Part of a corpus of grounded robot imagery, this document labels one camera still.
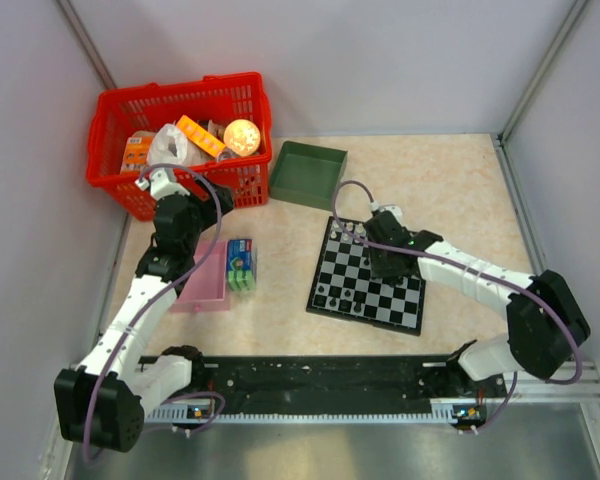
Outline small orange carton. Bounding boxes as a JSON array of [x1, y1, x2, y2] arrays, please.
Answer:
[[120, 130, 155, 173]]

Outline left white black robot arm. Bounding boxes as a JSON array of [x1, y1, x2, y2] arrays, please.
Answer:
[[54, 164, 234, 455]]

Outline pink open drawer box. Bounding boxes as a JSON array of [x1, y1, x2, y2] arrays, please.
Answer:
[[170, 240, 230, 314]]

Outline orange round ball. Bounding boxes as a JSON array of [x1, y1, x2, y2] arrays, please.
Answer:
[[223, 119, 261, 157]]

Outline orange punched cardboard box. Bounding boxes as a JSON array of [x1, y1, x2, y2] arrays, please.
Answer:
[[176, 115, 226, 159]]

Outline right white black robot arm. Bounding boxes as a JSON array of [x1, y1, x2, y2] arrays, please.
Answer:
[[364, 202, 591, 396]]

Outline white slotted cable duct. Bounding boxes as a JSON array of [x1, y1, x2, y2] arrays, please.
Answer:
[[144, 399, 486, 426]]

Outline red plastic shopping basket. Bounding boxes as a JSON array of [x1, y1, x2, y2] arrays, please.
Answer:
[[86, 72, 273, 221]]

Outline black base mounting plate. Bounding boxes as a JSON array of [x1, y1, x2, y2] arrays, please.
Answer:
[[139, 353, 509, 416]]

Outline dark green open box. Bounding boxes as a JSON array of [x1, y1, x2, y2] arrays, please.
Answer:
[[269, 140, 348, 211]]

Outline black white chess board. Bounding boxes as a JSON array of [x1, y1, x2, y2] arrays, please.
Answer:
[[306, 217, 426, 336]]

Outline white plastic bag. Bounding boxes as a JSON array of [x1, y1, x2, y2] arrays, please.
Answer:
[[147, 124, 204, 167]]

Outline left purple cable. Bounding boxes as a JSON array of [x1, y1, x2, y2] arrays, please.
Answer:
[[81, 163, 226, 464]]

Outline blue green packaged item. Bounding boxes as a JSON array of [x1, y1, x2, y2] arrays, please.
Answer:
[[226, 238, 257, 292]]

